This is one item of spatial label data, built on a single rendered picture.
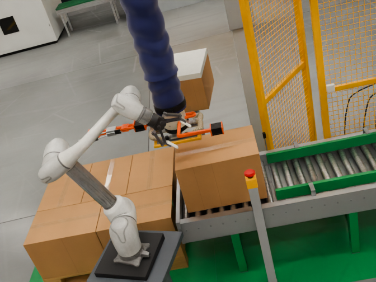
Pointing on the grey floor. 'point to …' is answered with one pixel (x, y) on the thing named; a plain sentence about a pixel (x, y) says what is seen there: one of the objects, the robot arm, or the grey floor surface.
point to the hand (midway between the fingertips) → (182, 136)
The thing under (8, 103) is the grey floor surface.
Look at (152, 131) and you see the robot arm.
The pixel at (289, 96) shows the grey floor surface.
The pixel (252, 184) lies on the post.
